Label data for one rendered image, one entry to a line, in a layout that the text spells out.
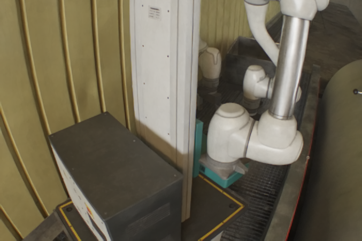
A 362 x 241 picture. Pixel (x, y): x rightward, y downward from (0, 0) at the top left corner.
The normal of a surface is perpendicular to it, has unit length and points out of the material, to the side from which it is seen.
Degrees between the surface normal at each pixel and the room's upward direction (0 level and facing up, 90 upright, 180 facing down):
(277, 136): 77
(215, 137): 87
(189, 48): 90
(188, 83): 90
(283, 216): 1
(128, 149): 0
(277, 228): 1
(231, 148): 90
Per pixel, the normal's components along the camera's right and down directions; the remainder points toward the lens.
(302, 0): -0.36, 0.41
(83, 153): 0.02, -0.86
